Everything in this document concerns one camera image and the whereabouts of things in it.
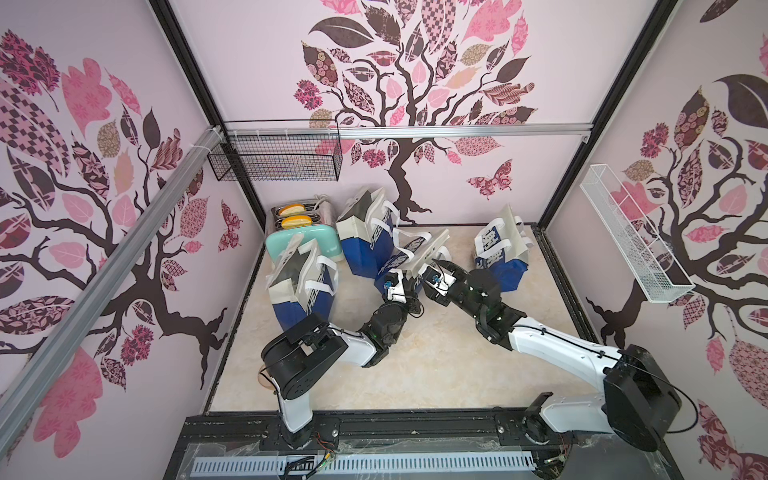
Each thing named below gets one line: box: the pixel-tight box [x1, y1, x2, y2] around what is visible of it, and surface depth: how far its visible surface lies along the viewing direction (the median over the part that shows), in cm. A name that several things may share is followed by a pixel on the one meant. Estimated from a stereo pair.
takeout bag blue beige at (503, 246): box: [474, 204, 533, 293], surface depth 93 cm
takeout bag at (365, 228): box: [336, 188, 400, 279], surface depth 96 cm
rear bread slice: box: [279, 204, 305, 217], surface depth 102 cm
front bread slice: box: [281, 215, 312, 229], surface depth 97 cm
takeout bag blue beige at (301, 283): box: [265, 233, 339, 332], surface depth 79 cm
